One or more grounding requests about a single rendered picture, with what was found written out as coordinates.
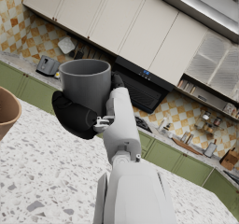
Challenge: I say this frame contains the grey cup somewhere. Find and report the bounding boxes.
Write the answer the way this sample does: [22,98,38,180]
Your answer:
[58,58,112,118]

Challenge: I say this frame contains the brown cup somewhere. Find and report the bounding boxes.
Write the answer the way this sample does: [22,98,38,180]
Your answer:
[0,86,22,142]

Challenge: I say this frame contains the black gas hob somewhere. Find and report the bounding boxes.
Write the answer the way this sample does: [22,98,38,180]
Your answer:
[134,115,153,134]

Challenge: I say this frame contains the black range hood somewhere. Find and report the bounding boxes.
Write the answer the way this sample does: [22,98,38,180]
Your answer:
[112,56,176,115]

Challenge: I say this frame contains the wooden cutting board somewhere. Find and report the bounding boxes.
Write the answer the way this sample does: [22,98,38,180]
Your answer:
[171,136,204,157]

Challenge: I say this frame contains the green base cabinets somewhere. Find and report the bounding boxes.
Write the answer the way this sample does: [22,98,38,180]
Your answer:
[0,60,239,222]

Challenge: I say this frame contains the spice jars shelf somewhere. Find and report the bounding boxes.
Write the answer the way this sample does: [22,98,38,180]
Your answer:
[194,109,223,134]

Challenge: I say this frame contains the grey toaster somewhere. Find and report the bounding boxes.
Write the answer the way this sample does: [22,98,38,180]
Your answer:
[35,55,62,77]

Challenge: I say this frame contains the white square plate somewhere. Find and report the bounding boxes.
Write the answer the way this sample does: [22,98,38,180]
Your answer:
[57,35,77,55]

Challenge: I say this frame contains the steel cleaver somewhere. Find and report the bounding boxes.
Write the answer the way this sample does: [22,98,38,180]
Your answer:
[204,138,218,159]

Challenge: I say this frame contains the brown knife block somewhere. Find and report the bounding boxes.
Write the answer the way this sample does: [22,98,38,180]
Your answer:
[219,147,239,172]

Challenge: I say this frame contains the cream wall cabinets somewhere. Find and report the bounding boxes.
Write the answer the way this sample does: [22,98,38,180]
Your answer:
[21,0,239,104]

